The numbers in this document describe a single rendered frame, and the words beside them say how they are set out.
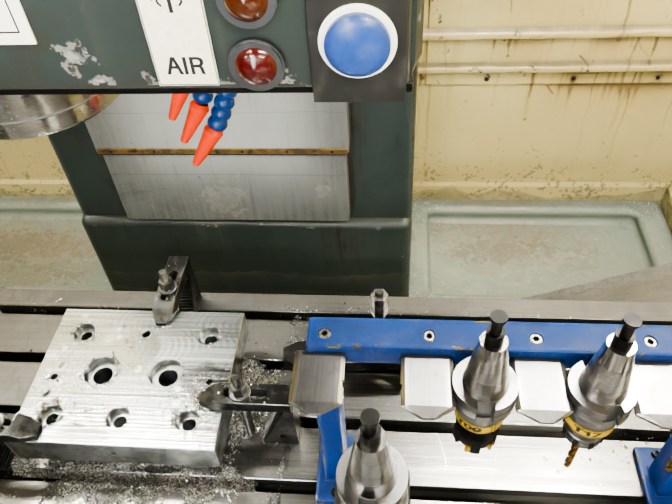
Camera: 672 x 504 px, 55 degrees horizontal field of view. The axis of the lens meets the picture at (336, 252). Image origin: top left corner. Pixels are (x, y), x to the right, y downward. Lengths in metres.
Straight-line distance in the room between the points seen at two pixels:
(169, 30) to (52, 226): 1.64
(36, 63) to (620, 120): 1.46
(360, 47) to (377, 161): 0.91
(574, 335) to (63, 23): 0.54
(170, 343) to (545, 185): 1.09
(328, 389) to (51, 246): 1.33
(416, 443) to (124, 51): 0.76
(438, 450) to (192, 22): 0.77
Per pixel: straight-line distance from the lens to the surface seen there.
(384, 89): 0.32
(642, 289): 1.41
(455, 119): 1.59
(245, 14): 0.30
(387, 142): 1.18
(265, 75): 0.31
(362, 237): 1.31
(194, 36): 0.32
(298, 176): 1.19
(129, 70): 0.34
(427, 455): 0.97
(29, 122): 0.57
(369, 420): 0.50
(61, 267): 1.81
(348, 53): 0.30
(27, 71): 0.36
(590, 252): 1.72
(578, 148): 1.69
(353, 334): 0.67
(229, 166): 1.21
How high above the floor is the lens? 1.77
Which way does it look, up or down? 46 degrees down
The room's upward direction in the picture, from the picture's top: 5 degrees counter-clockwise
